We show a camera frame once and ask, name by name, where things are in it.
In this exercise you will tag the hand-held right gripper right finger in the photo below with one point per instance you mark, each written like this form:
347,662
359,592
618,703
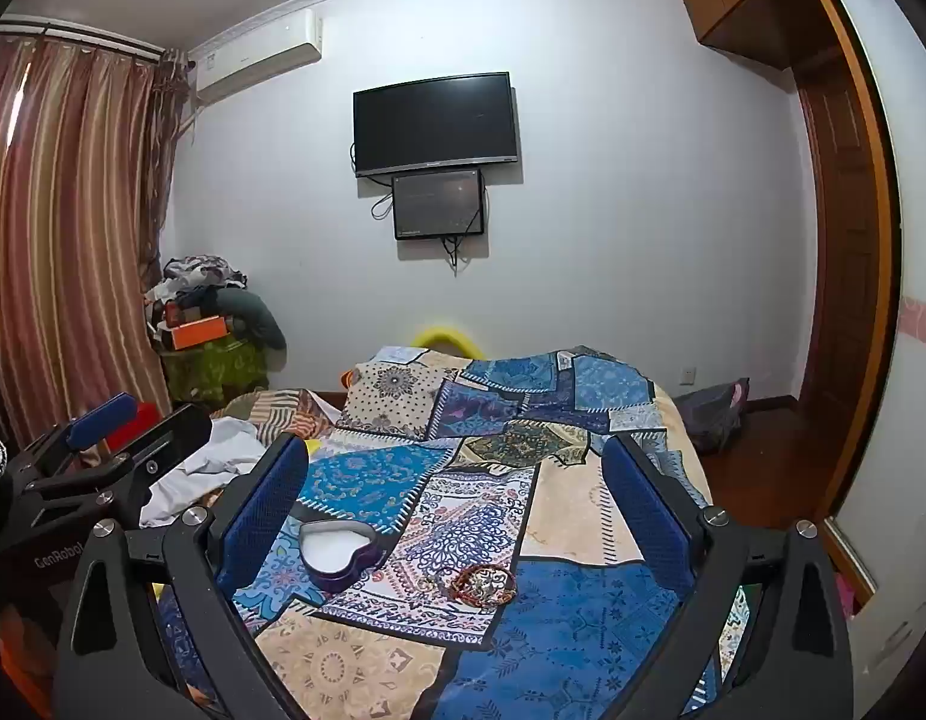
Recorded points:
647,510

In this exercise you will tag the orange box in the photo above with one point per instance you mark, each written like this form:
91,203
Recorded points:
200,334

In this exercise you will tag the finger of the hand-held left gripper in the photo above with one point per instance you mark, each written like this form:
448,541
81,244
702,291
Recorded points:
170,444
103,418

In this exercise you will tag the brown wooden door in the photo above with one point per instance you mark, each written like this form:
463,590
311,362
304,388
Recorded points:
838,240

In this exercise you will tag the blue patchwork blanket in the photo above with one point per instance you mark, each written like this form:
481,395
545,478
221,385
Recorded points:
568,615

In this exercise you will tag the white cloth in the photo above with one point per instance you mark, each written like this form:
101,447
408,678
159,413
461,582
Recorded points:
223,450

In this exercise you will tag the purple heart-shaped tin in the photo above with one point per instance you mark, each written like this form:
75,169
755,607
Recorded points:
335,551

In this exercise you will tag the small black wall screen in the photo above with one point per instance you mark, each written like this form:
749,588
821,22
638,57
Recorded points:
437,202

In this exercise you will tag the pile of clothes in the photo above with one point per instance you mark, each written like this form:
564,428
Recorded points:
200,274

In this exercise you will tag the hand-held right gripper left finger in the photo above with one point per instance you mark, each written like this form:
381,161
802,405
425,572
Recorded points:
264,517

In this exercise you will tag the person's orange clothing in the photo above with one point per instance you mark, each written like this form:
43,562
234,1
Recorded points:
13,664

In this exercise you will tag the pink wall sticker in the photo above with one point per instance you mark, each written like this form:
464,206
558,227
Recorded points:
920,322

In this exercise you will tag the black wall television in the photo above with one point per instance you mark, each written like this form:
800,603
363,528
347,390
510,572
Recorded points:
433,124

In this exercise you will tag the curtain rail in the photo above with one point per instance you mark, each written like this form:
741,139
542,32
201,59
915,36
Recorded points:
88,36

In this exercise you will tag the orange striped cloth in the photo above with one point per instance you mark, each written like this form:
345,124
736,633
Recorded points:
283,412

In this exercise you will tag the white air conditioner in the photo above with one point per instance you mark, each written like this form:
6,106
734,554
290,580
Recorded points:
257,56

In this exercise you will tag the dark bag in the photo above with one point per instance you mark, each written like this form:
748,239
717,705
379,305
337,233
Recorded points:
710,412

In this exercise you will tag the green patterned cloth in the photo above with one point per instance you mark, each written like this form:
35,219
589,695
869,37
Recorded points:
215,375

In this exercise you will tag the striped brown curtain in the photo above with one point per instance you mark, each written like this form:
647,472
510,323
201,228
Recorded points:
58,240

